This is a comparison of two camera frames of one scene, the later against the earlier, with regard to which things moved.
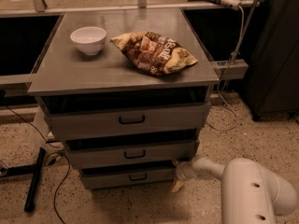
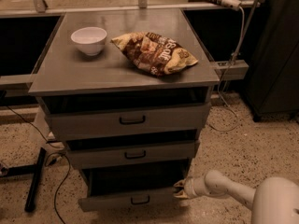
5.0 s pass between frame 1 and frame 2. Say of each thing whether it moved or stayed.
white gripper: moved
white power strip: stayed
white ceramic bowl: stayed
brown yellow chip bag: stayed
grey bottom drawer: moved
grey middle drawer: stayed
